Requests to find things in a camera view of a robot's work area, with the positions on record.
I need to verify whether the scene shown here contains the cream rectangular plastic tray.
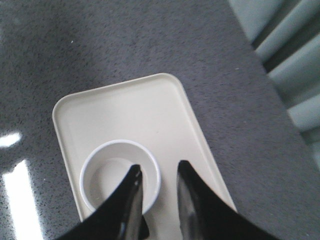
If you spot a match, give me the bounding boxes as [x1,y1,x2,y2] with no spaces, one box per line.
[52,72,238,216]

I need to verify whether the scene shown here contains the pale green pleated curtain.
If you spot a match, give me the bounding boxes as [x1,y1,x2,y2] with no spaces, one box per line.
[229,0,320,161]

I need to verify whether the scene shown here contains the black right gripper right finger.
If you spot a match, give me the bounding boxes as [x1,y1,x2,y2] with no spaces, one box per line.
[176,160,277,240]

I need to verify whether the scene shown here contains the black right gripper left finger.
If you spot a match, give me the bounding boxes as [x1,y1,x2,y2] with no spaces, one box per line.
[59,164,143,240]

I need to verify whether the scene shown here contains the white smiley mug black handle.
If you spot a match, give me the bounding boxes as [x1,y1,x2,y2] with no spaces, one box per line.
[79,139,161,240]

